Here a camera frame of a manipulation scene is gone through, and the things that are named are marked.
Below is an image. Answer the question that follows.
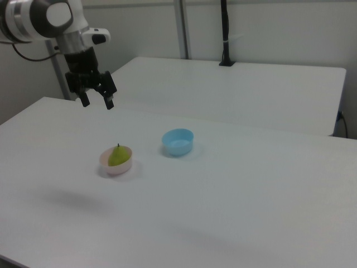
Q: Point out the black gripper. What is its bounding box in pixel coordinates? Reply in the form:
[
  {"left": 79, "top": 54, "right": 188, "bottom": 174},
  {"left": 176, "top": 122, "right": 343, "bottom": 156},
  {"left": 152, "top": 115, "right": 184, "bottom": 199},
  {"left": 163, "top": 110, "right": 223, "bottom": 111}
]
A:
[{"left": 63, "top": 47, "right": 118, "bottom": 111}]

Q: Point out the green pear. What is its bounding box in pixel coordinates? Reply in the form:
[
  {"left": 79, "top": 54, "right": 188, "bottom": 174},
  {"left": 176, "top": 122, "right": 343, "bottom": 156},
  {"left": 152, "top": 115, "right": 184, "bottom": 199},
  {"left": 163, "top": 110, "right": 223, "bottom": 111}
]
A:
[{"left": 108, "top": 143, "right": 132, "bottom": 167}]

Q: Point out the pink plastic bowl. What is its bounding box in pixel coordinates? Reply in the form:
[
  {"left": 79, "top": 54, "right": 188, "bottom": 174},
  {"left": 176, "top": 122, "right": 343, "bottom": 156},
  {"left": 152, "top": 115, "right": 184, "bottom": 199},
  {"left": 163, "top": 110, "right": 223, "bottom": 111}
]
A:
[{"left": 99, "top": 146, "right": 133, "bottom": 177}]

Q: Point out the blue plastic bowl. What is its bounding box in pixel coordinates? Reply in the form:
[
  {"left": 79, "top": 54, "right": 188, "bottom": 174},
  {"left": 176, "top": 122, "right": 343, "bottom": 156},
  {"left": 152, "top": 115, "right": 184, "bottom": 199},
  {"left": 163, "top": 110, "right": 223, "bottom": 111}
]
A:
[{"left": 161, "top": 127, "right": 195, "bottom": 157}]

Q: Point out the black clamp pole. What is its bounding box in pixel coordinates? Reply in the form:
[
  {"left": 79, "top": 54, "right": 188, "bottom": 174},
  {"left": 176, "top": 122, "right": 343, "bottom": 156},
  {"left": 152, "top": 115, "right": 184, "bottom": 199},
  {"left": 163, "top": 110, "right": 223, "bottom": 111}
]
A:
[{"left": 218, "top": 0, "right": 237, "bottom": 68}]

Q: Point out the slim aluminium frame post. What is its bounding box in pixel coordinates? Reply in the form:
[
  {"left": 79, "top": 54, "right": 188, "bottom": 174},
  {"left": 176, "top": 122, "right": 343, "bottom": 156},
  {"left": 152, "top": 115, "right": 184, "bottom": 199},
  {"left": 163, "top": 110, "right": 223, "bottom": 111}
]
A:
[{"left": 45, "top": 40, "right": 72, "bottom": 101}]

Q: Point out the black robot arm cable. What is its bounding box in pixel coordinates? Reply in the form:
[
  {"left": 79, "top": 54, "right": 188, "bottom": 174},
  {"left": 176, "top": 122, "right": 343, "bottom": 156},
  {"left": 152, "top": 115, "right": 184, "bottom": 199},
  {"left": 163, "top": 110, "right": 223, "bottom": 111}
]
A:
[{"left": 11, "top": 43, "right": 61, "bottom": 61}]

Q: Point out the wide aluminium frame post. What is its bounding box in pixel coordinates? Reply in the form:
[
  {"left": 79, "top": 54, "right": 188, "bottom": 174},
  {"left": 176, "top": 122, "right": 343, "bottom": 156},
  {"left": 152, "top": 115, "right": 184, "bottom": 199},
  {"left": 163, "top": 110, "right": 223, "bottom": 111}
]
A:
[{"left": 172, "top": 0, "right": 194, "bottom": 60}]

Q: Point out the white cable tie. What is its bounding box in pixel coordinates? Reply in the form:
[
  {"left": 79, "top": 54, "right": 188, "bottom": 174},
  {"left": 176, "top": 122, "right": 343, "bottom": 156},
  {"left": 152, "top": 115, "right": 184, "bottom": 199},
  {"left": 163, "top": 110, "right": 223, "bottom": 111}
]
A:
[{"left": 223, "top": 33, "right": 245, "bottom": 46}]

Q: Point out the black power cable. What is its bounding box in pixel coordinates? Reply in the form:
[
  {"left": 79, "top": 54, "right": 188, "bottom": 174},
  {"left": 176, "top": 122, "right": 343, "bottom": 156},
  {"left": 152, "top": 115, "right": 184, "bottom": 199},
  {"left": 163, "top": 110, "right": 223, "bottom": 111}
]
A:
[{"left": 339, "top": 112, "right": 350, "bottom": 138}]

